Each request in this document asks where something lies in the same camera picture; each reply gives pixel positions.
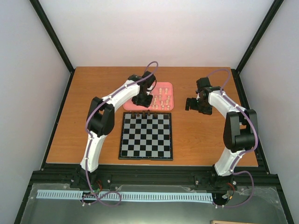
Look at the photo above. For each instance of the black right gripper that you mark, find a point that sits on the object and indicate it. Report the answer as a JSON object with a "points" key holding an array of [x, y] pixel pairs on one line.
{"points": [[207, 110]]}

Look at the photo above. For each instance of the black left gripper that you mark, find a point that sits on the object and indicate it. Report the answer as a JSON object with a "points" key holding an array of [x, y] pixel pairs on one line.
{"points": [[146, 104]]}

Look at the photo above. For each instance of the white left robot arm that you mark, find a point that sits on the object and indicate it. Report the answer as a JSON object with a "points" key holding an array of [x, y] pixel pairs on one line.
{"points": [[101, 116]]}

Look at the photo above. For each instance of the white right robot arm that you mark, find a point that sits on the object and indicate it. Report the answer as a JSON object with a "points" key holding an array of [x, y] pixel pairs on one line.
{"points": [[240, 135]]}

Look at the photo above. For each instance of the black white chess board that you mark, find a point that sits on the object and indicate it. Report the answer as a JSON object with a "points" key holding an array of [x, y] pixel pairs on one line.
{"points": [[146, 138]]}

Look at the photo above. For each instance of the pink plastic tray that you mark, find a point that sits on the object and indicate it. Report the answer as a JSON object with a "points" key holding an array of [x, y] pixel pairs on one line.
{"points": [[160, 93]]}

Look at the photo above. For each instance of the black aluminium frame base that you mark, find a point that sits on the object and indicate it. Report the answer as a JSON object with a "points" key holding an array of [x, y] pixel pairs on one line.
{"points": [[113, 175]]}

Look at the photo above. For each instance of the light blue cable duct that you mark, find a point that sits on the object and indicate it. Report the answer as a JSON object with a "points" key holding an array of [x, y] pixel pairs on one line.
{"points": [[126, 196]]}

